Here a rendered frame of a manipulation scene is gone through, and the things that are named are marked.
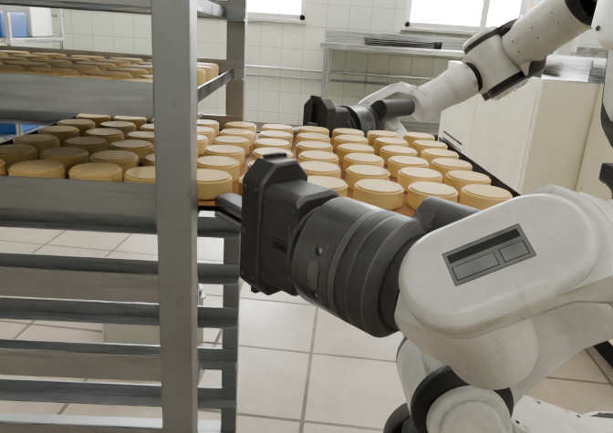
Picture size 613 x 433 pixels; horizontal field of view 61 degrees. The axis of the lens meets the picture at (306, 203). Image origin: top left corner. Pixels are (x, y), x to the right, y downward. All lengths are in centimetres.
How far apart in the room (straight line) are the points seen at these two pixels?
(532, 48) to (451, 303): 83
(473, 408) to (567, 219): 48
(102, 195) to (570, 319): 60
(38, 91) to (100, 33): 502
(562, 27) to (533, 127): 98
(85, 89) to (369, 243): 28
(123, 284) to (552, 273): 38
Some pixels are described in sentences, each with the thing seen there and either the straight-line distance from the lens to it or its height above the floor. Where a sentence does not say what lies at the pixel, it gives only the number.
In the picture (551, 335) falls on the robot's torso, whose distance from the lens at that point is 80.
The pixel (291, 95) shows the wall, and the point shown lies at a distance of 504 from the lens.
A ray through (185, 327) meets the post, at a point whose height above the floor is 67.
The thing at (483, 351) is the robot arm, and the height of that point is 76.
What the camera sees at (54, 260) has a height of 52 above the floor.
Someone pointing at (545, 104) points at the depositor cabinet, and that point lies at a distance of 199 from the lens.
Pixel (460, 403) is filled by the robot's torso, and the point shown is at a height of 48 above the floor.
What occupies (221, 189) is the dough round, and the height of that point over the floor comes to 78.
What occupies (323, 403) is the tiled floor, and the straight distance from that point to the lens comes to 149.
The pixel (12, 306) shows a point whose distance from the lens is 113.
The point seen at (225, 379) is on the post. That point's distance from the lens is 110.
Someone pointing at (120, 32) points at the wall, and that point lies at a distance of 544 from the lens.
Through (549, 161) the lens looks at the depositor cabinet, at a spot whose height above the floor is 56.
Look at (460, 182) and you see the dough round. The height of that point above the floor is 79.
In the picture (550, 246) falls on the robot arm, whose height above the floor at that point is 83.
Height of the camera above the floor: 93
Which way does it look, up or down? 18 degrees down
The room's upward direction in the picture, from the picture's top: 4 degrees clockwise
